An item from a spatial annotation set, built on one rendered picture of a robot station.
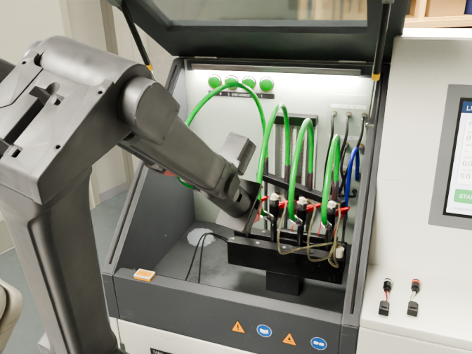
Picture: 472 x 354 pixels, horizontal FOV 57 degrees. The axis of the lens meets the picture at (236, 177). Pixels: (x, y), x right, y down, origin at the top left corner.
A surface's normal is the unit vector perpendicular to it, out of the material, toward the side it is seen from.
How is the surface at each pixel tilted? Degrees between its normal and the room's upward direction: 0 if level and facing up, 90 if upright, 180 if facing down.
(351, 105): 90
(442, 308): 0
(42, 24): 90
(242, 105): 90
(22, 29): 90
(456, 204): 76
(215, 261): 0
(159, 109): 105
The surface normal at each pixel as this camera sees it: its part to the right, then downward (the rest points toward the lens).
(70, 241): 0.87, 0.40
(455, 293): -0.03, -0.91
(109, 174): 0.83, 0.22
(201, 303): -0.33, 0.40
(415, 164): -0.33, 0.16
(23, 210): -0.43, 0.57
